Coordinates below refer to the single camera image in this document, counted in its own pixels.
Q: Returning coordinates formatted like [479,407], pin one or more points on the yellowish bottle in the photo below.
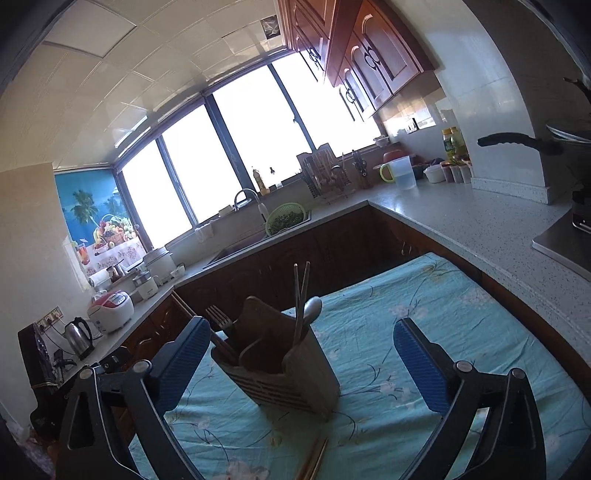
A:
[260,182]

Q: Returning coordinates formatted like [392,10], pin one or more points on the brown wooden chopstick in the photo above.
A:
[319,457]
[308,461]

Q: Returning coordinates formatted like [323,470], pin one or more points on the knife and scissors holder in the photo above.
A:
[362,170]

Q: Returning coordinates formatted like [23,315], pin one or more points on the black wok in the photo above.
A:
[508,140]

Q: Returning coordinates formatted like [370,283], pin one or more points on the dish drying rack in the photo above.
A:
[323,175]

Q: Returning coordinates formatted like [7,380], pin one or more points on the wooden wall cabinets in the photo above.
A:
[378,50]

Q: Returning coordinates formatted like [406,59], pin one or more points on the black box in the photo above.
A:
[39,378]

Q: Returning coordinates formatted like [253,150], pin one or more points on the green colander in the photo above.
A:
[286,220]

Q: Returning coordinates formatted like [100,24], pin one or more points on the paper towel roll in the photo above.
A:
[99,280]

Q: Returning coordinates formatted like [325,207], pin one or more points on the yellow oil bottle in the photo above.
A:
[455,145]

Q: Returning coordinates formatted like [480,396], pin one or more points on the white and red rice cooker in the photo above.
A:
[111,311]

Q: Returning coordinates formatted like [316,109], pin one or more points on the thin dark chopstick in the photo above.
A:
[228,350]
[221,344]

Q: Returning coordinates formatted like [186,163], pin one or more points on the gas stove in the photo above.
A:
[563,244]

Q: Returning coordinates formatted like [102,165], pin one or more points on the large white cooking pot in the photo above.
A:
[159,263]

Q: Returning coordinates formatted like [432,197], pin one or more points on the small steamer with glass lid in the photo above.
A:
[143,286]

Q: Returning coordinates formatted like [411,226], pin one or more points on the small white bowl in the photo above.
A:
[179,270]

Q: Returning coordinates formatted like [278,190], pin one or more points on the white seasoning jar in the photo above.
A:
[447,173]
[467,174]
[457,174]

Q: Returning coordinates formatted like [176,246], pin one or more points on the metal fork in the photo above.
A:
[219,317]

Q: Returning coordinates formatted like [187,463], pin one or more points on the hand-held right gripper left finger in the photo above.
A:
[184,364]

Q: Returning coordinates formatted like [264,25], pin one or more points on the small black tripod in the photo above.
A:
[60,360]

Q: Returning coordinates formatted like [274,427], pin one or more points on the wooden utensil holder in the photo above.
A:
[277,387]

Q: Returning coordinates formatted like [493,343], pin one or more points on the chrome sink faucet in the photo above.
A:
[244,194]

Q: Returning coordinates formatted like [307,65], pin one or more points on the teal floral tablecloth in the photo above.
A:
[415,300]

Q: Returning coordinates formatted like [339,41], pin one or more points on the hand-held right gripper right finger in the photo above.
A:
[422,364]

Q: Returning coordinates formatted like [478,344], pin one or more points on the range hood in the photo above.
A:
[531,37]

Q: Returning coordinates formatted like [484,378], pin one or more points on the white rag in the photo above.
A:
[205,230]

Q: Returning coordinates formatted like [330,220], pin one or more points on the fruit and beach wall poster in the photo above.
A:
[87,212]

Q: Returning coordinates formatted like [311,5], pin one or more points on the wooden kitchen base cabinets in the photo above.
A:
[277,258]

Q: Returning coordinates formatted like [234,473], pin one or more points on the kitchen window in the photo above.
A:
[240,138]

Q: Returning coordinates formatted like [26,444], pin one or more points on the metal spoon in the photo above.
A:
[311,307]

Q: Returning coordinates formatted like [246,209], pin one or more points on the steel electric kettle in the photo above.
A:
[78,334]

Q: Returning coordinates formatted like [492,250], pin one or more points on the wall socket strip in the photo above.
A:
[50,318]

